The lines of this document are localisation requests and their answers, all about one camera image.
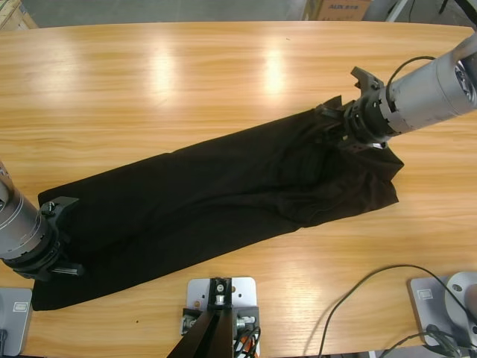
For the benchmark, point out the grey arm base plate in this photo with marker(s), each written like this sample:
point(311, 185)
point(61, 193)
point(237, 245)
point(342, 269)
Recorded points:
point(16, 332)
point(421, 309)

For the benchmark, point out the black corner bracket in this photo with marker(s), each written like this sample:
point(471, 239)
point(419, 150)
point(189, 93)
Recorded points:
point(190, 311)
point(220, 285)
point(253, 313)

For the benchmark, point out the white box with AUX print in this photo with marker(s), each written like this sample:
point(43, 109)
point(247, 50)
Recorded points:
point(343, 13)

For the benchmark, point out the grey metal stand leg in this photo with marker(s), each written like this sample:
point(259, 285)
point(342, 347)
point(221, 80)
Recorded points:
point(395, 11)

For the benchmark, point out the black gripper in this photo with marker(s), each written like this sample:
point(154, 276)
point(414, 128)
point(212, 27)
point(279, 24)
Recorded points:
point(363, 125)
point(41, 261)

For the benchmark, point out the wooden crate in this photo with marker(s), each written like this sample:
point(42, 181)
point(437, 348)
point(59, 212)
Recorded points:
point(15, 15)

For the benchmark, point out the black diagonal bar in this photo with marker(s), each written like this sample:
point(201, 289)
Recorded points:
point(466, 9)

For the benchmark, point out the dark aluminium camera post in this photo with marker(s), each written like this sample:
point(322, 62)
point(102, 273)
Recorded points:
point(208, 339)

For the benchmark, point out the black Unitree polo shirt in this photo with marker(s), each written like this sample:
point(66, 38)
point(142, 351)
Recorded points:
point(186, 197)

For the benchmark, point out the white metal mounting plate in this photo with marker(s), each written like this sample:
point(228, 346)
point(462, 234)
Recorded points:
point(197, 289)

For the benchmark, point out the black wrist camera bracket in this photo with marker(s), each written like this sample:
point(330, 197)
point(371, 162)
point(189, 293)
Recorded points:
point(61, 205)
point(367, 80)

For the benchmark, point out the grey arm base disc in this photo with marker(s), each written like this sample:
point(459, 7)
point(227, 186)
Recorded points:
point(462, 291)

